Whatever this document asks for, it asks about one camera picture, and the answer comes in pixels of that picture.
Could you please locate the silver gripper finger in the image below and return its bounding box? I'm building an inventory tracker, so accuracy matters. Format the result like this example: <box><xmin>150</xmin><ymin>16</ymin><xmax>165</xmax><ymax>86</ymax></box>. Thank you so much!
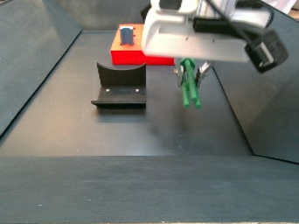
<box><xmin>196</xmin><ymin>61</ymin><xmax>213</xmax><ymax>86</ymax></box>
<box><xmin>174</xmin><ymin>66</ymin><xmax>184</xmax><ymax>87</ymax></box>

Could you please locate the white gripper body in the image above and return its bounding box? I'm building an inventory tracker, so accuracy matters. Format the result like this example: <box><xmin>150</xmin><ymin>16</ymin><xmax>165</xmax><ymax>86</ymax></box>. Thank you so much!
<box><xmin>142</xmin><ymin>0</ymin><xmax>272</xmax><ymax>62</ymax></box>

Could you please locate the green three prong object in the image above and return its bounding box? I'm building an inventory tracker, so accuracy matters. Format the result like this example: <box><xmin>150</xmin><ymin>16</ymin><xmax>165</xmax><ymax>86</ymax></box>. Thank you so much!
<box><xmin>181</xmin><ymin>58</ymin><xmax>202</xmax><ymax>109</ymax></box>

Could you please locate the red peg board block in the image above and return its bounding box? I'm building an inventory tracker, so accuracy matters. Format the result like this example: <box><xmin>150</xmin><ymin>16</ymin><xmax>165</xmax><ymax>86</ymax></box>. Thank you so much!
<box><xmin>110</xmin><ymin>24</ymin><xmax>174</xmax><ymax>66</ymax></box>

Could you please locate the black curved fixture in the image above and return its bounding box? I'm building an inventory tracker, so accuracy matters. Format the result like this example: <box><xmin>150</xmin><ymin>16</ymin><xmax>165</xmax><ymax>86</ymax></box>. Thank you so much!
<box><xmin>91</xmin><ymin>64</ymin><xmax>146</xmax><ymax>109</ymax></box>

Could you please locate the light blue notched peg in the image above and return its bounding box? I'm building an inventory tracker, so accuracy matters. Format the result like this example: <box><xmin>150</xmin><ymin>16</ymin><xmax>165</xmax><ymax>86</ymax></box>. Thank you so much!
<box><xmin>119</xmin><ymin>26</ymin><xmax>134</xmax><ymax>46</ymax></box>

